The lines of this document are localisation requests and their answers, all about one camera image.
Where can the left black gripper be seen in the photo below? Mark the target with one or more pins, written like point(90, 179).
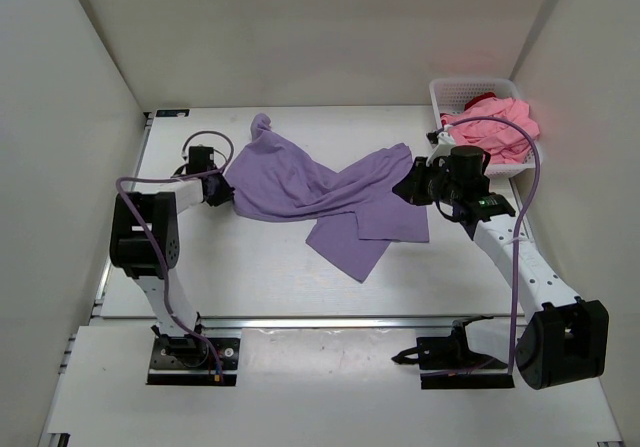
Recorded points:
point(226, 193)

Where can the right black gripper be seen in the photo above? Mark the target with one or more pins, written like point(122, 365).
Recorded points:
point(412, 189)

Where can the purple t shirt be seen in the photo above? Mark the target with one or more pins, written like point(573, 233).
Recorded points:
point(356, 214)

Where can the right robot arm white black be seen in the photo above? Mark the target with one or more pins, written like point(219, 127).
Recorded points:
point(565, 338)

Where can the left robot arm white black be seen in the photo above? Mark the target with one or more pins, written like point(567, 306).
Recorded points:
point(145, 245)

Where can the white plastic basket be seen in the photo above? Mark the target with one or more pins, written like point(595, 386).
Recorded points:
point(449, 96)

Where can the pink t shirt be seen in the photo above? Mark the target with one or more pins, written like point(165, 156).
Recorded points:
point(505, 144)

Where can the red t shirt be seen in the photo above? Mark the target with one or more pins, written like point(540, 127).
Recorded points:
point(485, 103)

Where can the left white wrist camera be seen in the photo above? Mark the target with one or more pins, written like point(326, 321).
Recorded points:
point(191, 147)

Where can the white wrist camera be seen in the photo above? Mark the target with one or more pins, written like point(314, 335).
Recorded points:
point(442, 144)
point(191, 147)

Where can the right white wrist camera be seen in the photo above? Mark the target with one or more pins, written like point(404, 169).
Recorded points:
point(442, 144)

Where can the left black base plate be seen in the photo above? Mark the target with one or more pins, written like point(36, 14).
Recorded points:
point(186, 362)

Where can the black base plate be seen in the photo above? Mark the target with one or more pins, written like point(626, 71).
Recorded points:
point(445, 364)
point(186, 362)

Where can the aluminium rail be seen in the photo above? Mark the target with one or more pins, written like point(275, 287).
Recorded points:
point(326, 322)

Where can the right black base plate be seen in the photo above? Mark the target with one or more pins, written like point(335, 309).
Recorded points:
point(445, 364)

